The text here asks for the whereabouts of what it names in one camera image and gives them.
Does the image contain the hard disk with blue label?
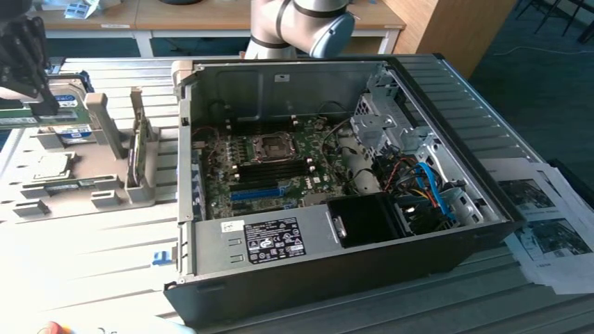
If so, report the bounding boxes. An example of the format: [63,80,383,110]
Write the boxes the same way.
[44,70,96,145]

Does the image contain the CPU socket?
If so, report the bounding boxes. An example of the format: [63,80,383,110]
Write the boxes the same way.
[248,133,298,165]

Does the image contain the black fan shroud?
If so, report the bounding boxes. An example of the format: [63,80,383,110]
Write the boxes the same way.
[326,192,415,249]

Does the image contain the wooden cabinet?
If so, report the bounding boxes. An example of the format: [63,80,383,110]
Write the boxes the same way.
[382,0,519,80]

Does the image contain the orange and yellow wire bundle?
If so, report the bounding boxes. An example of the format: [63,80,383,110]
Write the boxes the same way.
[403,187,442,209]

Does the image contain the green motherboard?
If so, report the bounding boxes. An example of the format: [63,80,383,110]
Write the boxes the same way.
[191,116,374,221]

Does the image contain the silver CPU chip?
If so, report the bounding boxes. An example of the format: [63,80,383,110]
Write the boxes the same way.
[31,154,76,181]

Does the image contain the wooden desk with white frame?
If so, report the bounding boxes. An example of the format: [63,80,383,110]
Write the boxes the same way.
[40,0,407,58]

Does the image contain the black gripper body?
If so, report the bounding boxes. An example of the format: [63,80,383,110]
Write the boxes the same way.
[0,15,51,101]

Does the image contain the green RAM stick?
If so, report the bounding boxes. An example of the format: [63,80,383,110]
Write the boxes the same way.
[0,106,92,131]
[43,178,114,193]

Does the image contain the orange red object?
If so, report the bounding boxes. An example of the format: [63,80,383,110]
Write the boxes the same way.
[35,321,76,334]

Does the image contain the black RAM slot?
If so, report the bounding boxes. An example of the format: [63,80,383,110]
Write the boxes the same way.
[239,169,316,180]
[239,173,318,185]
[238,165,315,176]
[236,161,312,172]

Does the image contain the blue expansion slot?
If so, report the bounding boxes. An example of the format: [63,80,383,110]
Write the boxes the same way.
[230,187,283,202]

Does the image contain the black PC case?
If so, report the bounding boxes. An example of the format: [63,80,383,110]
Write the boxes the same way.
[162,52,529,328]

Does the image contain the silver power supply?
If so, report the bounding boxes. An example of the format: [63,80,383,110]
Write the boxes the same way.
[194,204,346,276]

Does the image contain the printed paper sheets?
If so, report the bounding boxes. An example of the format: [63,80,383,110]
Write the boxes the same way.
[481,157,594,296]

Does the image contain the blue plastic clip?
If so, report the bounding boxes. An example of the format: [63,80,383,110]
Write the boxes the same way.
[151,250,175,267]

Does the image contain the blue white paper labels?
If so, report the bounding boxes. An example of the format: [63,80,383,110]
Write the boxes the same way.
[62,0,108,20]

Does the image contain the black looped wire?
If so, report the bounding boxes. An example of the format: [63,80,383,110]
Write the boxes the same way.
[318,100,359,118]

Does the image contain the silver metal disk bay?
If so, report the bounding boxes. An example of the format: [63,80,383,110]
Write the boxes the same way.
[349,61,494,229]

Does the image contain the black chair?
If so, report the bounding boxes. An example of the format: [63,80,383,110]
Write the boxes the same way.
[514,0,594,44]

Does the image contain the blue flat wire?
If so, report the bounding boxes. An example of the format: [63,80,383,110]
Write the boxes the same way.
[415,161,458,221]

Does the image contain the black expansion slot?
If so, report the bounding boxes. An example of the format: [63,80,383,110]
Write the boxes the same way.
[230,202,270,212]

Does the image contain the grey parts rack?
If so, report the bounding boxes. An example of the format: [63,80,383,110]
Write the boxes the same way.
[0,68,182,224]

